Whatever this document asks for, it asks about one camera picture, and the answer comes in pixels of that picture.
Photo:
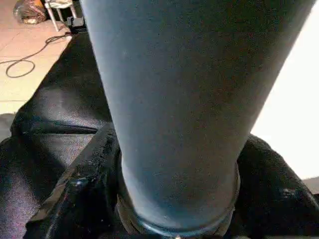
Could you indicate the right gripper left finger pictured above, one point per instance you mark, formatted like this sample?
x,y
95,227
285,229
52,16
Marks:
x,y
82,194

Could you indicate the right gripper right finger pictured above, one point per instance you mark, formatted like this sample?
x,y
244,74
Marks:
x,y
279,199

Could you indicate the white plastic table top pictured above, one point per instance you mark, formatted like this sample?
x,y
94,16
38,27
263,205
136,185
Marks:
x,y
294,114

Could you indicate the white plastic table leg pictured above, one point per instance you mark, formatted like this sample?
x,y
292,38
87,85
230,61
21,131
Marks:
x,y
189,99

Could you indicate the black flat floor base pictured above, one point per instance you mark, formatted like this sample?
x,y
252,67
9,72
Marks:
x,y
77,24

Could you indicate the small white stool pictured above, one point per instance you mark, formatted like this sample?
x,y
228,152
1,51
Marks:
x,y
60,10

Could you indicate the clear plastic bag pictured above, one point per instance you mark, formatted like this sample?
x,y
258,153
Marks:
x,y
30,11

